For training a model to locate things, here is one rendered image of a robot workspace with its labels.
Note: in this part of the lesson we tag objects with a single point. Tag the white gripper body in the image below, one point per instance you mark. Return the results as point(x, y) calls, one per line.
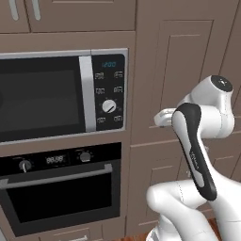
point(163, 117)

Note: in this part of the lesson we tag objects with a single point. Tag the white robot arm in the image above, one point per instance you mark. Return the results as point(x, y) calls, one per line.
point(185, 207)

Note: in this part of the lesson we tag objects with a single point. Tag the brown low cabinet door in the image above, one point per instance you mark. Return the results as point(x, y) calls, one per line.
point(147, 166)

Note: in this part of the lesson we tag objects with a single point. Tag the brown tall cabinet door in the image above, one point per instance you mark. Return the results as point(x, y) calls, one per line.
point(175, 62)

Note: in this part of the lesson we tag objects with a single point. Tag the black and silver microwave oven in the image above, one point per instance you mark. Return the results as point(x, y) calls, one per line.
point(108, 84)

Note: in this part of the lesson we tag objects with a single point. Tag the grey oven knob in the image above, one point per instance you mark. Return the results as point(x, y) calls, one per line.
point(85, 156)
point(25, 165)

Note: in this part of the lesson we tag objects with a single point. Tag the black built-in oven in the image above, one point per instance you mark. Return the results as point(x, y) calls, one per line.
point(62, 157)

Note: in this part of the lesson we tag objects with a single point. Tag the black microwave door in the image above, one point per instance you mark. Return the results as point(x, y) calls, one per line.
point(37, 97)

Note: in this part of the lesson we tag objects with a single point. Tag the brown wide cupboard door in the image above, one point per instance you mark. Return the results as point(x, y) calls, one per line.
point(84, 15)

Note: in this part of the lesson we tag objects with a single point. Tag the black glass oven door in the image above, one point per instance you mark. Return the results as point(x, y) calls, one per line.
point(59, 200)

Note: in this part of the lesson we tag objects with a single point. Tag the brown narrow cupboard door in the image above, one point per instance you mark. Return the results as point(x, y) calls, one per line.
point(14, 25)

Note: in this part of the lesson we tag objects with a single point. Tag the white microwave knob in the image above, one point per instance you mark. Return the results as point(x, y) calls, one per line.
point(109, 106)

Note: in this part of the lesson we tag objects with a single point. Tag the brown drawer front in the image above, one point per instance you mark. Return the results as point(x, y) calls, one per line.
point(62, 233)

